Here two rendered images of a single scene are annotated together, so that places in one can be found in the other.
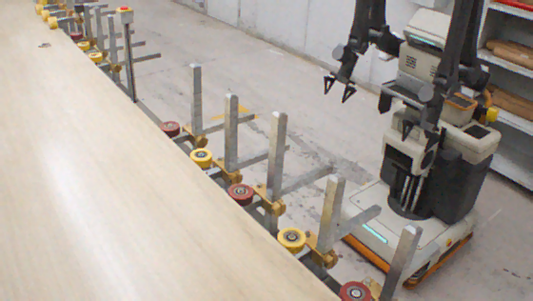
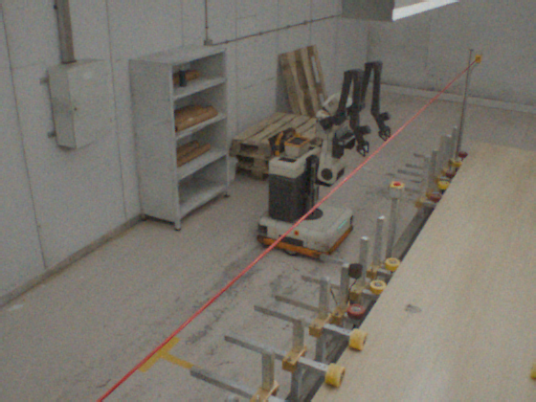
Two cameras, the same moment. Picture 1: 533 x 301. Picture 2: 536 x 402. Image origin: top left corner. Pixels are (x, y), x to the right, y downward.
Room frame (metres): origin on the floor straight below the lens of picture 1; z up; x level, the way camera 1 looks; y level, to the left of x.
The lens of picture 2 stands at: (3.80, 3.18, 2.44)
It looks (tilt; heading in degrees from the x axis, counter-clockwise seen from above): 25 degrees down; 248
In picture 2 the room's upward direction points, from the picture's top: 1 degrees clockwise
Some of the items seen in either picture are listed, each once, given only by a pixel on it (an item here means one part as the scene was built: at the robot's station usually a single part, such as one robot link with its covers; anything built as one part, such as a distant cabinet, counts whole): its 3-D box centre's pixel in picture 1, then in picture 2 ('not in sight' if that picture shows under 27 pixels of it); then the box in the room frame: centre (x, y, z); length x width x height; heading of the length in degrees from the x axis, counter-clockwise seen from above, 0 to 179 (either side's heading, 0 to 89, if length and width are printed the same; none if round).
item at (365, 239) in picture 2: (100, 44); (361, 278); (2.43, 1.09, 0.89); 0.04 x 0.04 x 0.48; 40
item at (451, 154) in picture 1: (421, 160); (329, 171); (1.64, -0.75, 0.68); 0.28 x 0.27 x 0.25; 40
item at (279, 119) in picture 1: (274, 178); (439, 164); (1.08, -0.03, 0.94); 0.04 x 0.04 x 0.48; 40
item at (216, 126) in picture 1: (211, 128); (407, 199); (1.56, 0.24, 0.83); 0.43 x 0.03 x 0.04; 130
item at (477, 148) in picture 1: (434, 153); (298, 178); (1.85, -0.91, 0.59); 0.55 x 0.34 x 0.83; 40
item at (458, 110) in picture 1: (450, 106); (297, 146); (1.87, -0.93, 0.87); 0.23 x 0.15 x 0.11; 40
